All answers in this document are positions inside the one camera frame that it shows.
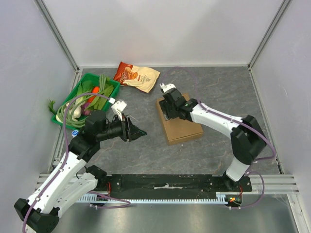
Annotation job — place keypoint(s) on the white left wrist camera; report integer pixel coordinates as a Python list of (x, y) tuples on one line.
[(118, 106)]

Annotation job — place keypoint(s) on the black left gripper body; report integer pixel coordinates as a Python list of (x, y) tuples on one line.
[(124, 135)]

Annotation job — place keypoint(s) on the clear plastic water bottle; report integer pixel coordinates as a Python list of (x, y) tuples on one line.
[(74, 133)]

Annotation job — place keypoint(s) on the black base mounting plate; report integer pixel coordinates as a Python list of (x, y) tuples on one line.
[(214, 183)]

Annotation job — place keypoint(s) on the aluminium corner post right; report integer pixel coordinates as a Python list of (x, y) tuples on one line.
[(269, 32)]

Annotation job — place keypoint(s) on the blue slotted cable duct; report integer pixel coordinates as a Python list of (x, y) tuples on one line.
[(93, 198)]

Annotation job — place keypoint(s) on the aluminium corner post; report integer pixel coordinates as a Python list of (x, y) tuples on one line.
[(56, 33), (269, 32)]

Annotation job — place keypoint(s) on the green long beans bundle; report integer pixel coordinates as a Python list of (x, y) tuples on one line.
[(73, 120)]

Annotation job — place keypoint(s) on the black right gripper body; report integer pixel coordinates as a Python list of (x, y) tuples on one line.
[(166, 109)]

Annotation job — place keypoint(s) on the green plastic basket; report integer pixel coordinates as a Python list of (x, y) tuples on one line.
[(85, 102)]

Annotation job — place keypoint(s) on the purple radish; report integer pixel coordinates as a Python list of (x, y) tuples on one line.
[(86, 109)]

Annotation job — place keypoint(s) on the orange carrot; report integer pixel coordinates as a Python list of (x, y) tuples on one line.
[(94, 91)]

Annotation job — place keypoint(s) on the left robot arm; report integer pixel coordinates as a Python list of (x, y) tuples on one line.
[(42, 210)]

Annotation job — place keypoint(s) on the bok choy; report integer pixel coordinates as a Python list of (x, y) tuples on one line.
[(74, 111)]

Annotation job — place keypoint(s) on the green leafy vegetable outside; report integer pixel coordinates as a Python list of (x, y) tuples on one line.
[(51, 107)]

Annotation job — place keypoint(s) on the brown cardboard box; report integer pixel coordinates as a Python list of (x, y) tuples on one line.
[(177, 130)]

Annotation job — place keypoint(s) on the aluminium corner post left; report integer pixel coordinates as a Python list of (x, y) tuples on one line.
[(56, 33)]

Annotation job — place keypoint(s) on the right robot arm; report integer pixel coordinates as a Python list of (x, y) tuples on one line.
[(246, 135)]

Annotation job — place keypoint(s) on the cassava chips snack bag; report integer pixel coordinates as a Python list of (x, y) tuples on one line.
[(142, 78)]

